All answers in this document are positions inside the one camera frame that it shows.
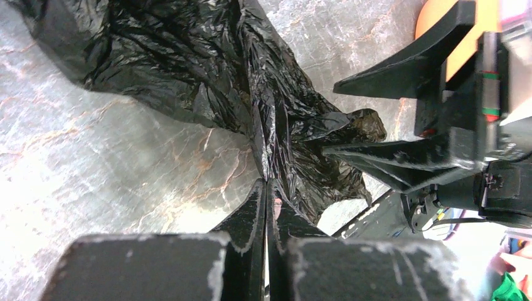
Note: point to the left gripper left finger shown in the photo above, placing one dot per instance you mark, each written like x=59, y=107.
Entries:
x=222, y=264

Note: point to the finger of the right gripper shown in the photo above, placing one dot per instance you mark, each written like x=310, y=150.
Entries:
x=403, y=74
x=408, y=166

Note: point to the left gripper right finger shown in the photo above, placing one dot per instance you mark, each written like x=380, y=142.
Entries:
x=307, y=264

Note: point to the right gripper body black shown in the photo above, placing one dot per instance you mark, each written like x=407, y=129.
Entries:
x=486, y=95

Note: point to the black plastic trash bag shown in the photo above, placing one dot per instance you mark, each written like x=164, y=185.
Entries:
x=217, y=64

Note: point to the orange trash bin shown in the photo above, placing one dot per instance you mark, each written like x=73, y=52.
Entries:
x=487, y=19

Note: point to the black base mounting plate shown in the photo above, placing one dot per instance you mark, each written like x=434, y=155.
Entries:
x=383, y=219

